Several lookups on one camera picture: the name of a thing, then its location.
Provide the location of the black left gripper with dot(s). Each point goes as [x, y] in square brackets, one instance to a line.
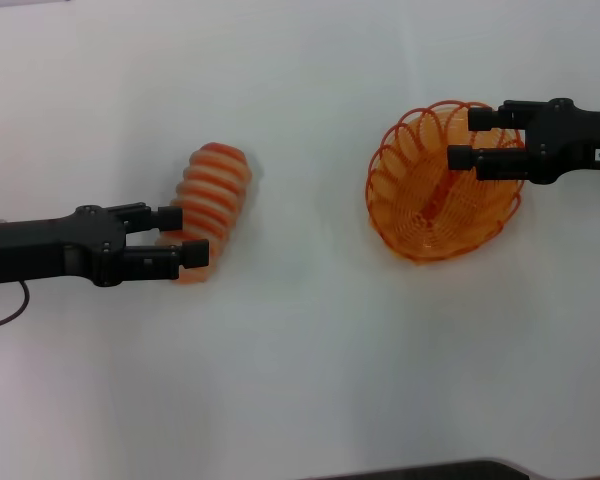
[45, 252]

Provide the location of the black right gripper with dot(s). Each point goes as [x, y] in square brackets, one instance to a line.
[565, 142]

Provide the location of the orange white striped toy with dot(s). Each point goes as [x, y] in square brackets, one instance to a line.
[210, 185]

